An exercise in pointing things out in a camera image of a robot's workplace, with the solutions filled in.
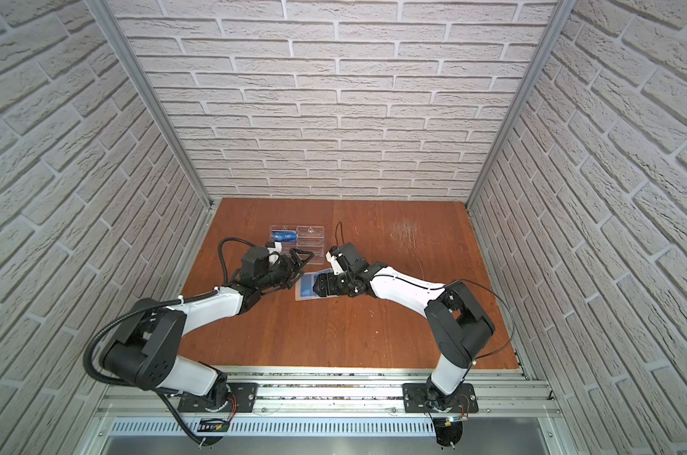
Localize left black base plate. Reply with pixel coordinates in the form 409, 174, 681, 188
178, 382, 258, 414

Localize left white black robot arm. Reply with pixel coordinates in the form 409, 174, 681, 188
100, 246, 314, 409

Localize clear plastic organizer box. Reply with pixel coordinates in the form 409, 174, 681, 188
270, 225, 326, 265

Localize blue item in box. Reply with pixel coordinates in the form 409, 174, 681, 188
271, 229, 297, 243

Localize corner aluminium post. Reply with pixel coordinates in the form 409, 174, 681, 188
87, 0, 214, 210
465, 0, 577, 210

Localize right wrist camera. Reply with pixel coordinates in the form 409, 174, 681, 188
326, 243, 369, 275

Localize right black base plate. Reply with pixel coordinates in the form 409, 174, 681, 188
402, 382, 479, 415

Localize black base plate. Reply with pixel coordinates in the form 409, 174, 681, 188
402, 382, 479, 415
178, 382, 258, 414

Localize aluminium rail frame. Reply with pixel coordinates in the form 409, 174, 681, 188
80, 366, 576, 454

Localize right thin black cable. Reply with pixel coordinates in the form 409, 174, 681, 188
376, 272, 515, 360

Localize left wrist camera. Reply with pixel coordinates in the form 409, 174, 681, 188
241, 246, 280, 277

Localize perforated metal vent strip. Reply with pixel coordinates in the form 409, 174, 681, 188
110, 417, 434, 437

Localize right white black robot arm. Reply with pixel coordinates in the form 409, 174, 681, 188
312, 263, 495, 400

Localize tan leather card holder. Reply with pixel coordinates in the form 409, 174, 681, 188
294, 269, 336, 303

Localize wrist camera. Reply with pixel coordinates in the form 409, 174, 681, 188
241, 246, 280, 277
326, 243, 369, 275

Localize left black corrugated cable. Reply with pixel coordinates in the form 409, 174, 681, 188
83, 237, 259, 447

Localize right corner aluminium post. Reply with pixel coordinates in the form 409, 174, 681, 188
465, 0, 577, 210

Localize left corner aluminium post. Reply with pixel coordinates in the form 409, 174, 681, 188
87, 0, 214, 210

